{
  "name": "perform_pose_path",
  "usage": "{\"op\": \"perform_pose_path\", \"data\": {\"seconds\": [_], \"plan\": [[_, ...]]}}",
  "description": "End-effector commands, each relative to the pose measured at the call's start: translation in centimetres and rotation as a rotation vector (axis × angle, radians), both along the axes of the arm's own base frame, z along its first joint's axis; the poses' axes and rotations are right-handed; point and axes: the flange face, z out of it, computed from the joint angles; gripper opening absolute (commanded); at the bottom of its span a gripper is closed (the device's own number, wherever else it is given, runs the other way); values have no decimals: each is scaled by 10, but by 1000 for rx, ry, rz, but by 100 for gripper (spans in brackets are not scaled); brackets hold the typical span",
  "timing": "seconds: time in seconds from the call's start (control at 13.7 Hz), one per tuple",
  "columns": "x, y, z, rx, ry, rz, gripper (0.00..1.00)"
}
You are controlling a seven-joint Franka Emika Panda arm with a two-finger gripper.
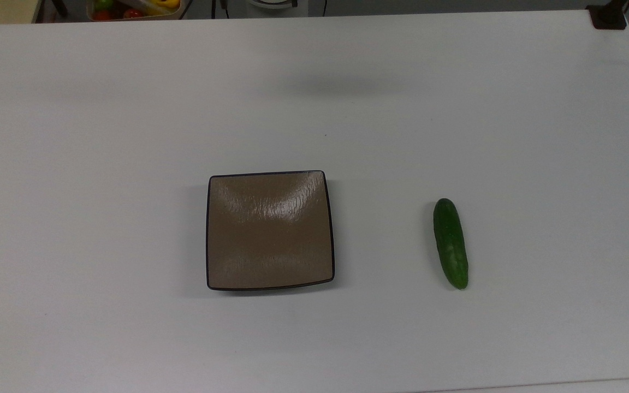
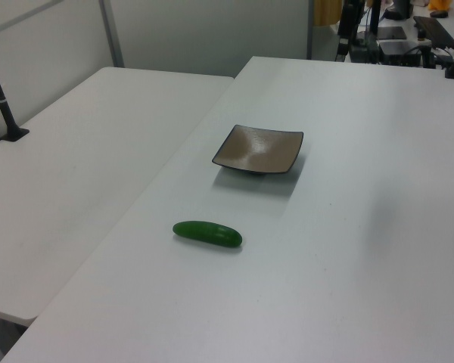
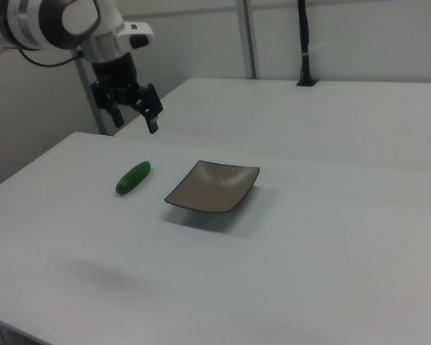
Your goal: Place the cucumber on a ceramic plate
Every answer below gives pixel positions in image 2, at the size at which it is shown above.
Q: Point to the green cucumber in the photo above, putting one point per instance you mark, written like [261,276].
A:
[208,233]

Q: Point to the thin black monitor pole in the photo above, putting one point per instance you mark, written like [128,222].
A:
[375,15]

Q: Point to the square brown ceramic plate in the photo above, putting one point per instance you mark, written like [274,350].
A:
[259,150]

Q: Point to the black camera pole with base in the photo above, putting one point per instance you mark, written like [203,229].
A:
[0,98]

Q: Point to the black vertical equipment stand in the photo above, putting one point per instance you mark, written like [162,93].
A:
[347,26]

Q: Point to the black equipment box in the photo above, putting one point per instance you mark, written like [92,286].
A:
[399,53]

